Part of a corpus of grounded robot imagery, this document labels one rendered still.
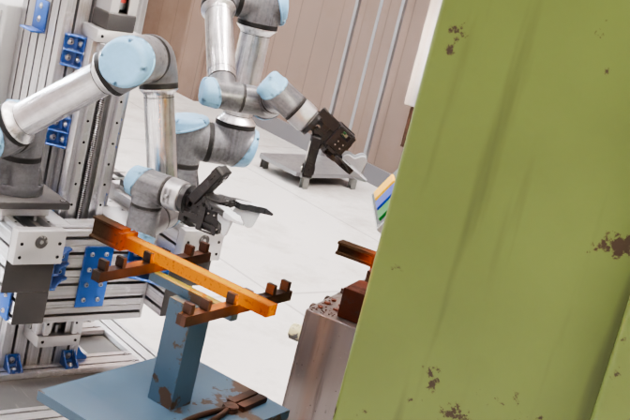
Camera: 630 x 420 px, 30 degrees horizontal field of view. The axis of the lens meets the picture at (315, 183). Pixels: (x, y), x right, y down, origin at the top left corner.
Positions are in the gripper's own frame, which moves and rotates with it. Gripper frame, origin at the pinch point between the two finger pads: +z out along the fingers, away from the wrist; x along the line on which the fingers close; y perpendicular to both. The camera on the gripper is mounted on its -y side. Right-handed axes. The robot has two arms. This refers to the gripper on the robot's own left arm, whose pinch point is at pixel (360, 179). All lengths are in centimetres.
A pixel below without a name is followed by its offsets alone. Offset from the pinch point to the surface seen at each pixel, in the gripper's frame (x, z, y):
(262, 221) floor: 312, 39, -100
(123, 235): -74, -40, -28
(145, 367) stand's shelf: -70, -18, -47
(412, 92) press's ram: -59, -16, 29
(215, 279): -86, -23, -19
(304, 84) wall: 529, 26, -58
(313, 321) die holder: -65, 1, -18
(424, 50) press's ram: -59, -21, 37
